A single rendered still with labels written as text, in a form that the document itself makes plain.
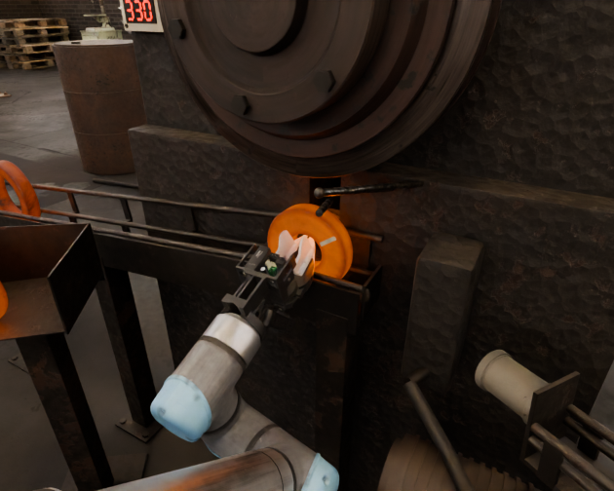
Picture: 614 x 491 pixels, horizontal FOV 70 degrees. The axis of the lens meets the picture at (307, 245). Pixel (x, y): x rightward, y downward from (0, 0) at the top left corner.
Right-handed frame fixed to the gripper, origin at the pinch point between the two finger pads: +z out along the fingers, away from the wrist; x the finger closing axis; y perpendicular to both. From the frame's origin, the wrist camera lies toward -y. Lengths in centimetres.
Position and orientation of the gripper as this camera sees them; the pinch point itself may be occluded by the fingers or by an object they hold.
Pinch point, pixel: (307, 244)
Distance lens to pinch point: 74.7
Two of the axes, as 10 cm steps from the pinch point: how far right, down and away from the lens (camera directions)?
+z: 4.6, -6.7, 5.8
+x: -8.7, -2.3, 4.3
